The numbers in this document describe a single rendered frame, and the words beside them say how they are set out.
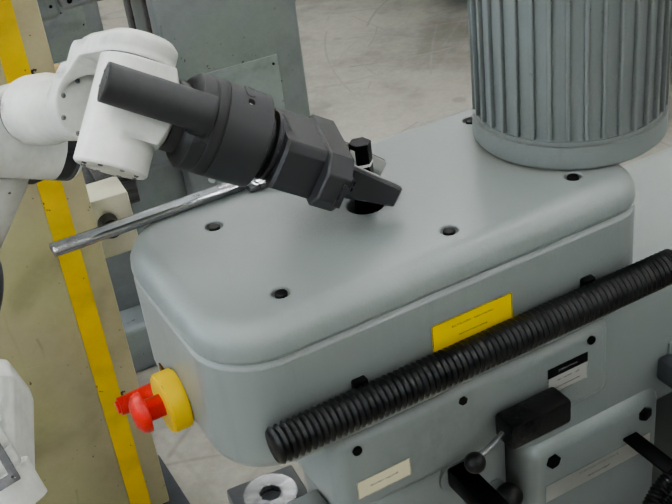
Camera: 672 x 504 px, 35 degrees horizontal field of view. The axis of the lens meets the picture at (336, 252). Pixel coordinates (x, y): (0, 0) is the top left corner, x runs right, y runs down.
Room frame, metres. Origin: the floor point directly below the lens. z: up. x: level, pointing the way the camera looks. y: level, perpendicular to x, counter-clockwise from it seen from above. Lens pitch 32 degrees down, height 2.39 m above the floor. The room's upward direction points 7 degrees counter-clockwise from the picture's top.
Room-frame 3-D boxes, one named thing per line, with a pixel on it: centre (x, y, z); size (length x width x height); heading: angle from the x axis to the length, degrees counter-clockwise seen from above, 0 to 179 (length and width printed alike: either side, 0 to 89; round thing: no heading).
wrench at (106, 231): (0.94, 0.16, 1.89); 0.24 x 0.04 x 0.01; 116
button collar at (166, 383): (0.81, 0.17, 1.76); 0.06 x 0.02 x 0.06; 25
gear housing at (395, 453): (0.92, -0.07, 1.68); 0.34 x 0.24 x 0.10; 115
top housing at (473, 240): (0.91, -0.05, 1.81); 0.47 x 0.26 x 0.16; 115
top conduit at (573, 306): (0.79, -0.13, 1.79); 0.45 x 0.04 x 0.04; 115
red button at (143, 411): (0.80, 0.20, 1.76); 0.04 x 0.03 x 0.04; 25
